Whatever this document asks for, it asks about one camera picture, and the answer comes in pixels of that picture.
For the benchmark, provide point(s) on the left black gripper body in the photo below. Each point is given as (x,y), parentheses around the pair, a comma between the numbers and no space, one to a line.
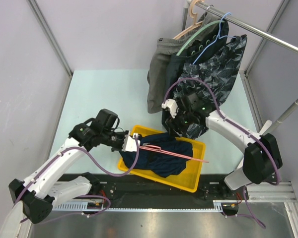
(114,139)

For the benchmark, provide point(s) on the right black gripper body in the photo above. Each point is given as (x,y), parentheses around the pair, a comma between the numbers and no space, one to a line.
(182,120)

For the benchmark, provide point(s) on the pink wire hanger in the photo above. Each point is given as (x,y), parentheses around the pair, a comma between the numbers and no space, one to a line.
(157,149)

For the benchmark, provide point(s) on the navy blue shorts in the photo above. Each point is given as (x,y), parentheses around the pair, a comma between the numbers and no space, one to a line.
(161,164)

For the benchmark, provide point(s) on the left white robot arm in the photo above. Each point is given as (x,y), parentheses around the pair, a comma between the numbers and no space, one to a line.
(38,193)

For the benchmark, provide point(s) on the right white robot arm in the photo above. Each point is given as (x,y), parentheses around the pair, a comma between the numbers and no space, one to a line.
(261,154)

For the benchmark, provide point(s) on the leaf patterned shorts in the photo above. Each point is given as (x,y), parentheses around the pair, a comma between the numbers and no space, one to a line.
(204,86)

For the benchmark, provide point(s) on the dark teal shorts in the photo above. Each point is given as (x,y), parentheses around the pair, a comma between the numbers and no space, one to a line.
(171,74)

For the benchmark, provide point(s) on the grey sweat shorts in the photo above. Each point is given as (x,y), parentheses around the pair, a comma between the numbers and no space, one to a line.
(160,60)

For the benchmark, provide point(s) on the green hanger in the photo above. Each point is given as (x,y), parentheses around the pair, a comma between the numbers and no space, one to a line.
(195,35)

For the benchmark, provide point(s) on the wooden hanger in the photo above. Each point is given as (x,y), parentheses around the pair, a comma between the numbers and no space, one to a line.
(188,11)

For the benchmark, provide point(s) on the yellow plastic tray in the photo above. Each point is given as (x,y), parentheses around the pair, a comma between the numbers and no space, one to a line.
(188,179)

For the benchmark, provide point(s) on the grey rack pole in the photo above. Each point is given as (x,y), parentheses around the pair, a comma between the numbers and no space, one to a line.
(282,117)

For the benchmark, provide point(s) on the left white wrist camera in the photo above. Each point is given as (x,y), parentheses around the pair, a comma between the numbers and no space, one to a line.
(131,142)

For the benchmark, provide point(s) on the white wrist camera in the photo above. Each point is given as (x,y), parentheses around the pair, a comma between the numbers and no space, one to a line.
(131,142)
(170,106)

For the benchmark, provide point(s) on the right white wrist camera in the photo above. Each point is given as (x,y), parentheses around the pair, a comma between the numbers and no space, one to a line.
(170,106)

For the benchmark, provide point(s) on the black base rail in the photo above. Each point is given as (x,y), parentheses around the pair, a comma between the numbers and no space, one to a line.
(133,194)

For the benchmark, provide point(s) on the blue wire hanger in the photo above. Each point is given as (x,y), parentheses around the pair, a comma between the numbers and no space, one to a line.
(208,42)

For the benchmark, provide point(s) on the metal clothes rail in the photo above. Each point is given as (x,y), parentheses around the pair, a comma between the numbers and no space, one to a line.
(250,28)

